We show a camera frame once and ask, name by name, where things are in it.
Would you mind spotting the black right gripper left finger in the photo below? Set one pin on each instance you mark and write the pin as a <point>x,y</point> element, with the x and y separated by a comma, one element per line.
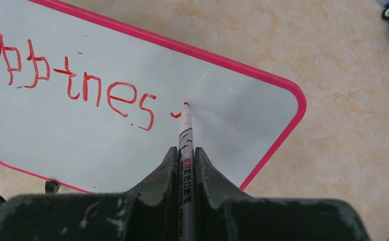
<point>145,212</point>

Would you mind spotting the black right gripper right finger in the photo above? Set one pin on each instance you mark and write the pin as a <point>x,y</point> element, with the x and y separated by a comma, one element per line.
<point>228,213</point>

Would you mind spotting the red whiteboard marker pen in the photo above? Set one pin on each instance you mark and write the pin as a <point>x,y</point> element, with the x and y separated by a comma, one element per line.
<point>186,181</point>

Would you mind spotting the red framed whiteboard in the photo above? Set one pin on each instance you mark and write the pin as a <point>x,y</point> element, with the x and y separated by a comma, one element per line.
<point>95,103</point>

